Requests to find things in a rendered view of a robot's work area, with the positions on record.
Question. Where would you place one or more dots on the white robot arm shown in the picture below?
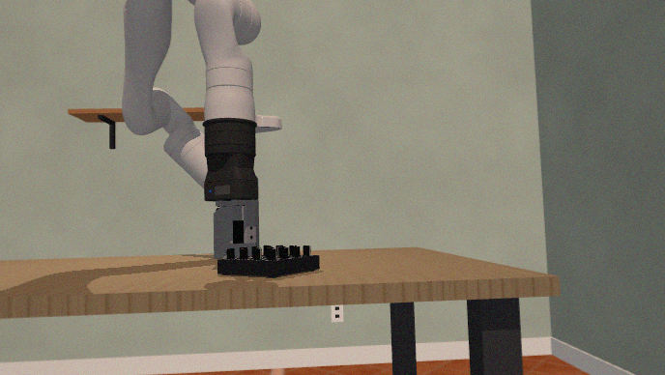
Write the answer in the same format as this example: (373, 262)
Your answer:
(221, 26)

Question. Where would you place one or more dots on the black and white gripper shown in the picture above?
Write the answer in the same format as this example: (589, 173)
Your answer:
(230, 125)

